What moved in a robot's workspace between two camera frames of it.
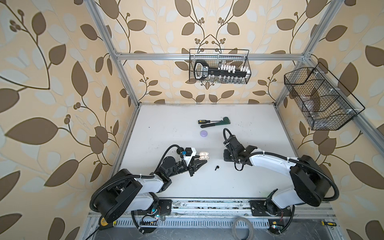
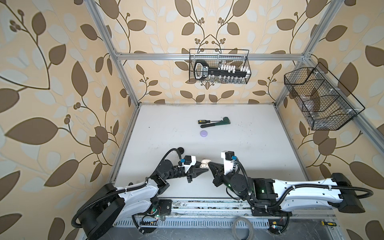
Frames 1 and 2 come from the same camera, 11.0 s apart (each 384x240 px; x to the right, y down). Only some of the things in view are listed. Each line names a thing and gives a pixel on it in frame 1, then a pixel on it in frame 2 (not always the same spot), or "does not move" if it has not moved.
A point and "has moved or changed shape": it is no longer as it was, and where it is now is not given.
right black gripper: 225,155 → 219,173
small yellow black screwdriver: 328,223 does not move
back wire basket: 219,66 does not move
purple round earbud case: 203,133 does not move
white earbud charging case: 204,155 has moved or changed shape
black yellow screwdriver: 207,121 does not move
